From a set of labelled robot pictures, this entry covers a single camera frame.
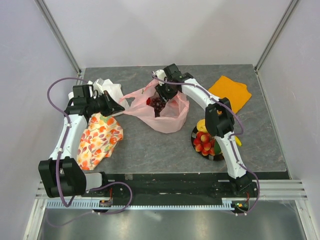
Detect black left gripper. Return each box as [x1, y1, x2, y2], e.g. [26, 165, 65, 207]
[87, 90, 125, 117]

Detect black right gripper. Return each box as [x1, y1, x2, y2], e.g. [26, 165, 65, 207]
[155, 78, 178, 103]

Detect fake purple grapes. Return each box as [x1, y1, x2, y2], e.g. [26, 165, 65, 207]
[149, 97, 166, 118]

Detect pink plastic bag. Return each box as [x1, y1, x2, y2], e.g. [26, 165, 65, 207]
[118, 80, 190, 134]

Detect yellow fake banana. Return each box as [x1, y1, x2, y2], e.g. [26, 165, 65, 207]
[234, 136, 242, 147]

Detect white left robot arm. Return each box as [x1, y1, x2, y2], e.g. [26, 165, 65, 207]
[38, 84, 125, 198]

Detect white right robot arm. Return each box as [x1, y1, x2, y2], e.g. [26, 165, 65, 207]
[152, 63, 252, 197]

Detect white cloth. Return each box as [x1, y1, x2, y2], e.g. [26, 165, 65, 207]
[67, 78, 131, 112]

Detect floral patterned cloth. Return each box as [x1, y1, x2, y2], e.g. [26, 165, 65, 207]
[76, 113, 124, 171]

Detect orange cloth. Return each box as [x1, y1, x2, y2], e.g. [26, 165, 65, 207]
[208, 76, 252, 113]

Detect dark rimmed ceramic plate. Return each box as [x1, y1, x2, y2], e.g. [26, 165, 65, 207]
[190, 127, 225, 162]

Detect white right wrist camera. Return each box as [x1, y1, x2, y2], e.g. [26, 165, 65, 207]
[152, 69, 167, 81]

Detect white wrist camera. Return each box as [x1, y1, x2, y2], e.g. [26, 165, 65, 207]
[152, 69, 167, 81]
[87, 78, 105, 95]

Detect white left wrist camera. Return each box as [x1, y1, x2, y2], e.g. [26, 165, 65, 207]
[87, 78, 105, 95]

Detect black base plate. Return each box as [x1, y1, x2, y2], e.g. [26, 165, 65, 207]
[82, 171, 258, 201]

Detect grey cable duct rail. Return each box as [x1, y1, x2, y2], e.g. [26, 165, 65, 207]
[46, 198, 248, 210]

